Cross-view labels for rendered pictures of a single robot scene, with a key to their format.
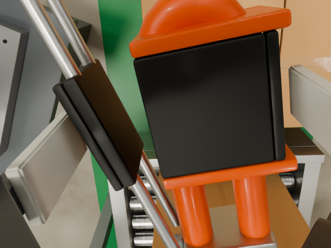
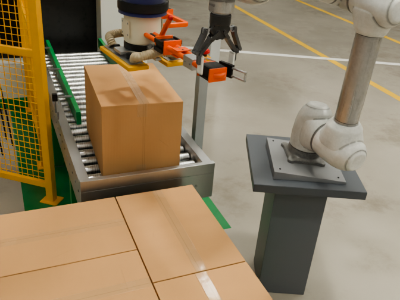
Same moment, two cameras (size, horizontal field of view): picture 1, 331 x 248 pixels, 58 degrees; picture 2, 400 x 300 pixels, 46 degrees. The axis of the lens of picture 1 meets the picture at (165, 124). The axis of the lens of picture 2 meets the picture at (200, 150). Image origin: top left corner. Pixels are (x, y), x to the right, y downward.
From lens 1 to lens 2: 1.65 m
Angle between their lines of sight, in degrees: 40
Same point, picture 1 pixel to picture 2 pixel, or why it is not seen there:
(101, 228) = not seen: hidden behind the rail
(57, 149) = (231, 61)
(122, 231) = (188, 140)
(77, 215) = (215, 178)
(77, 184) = (224, 196)
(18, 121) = (263, 153)
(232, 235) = not seen: hidden behind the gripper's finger
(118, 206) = (196, 149)
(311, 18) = (115, 243)
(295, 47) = (118, 230)
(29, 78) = (265, 166)
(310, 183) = (80, 171)
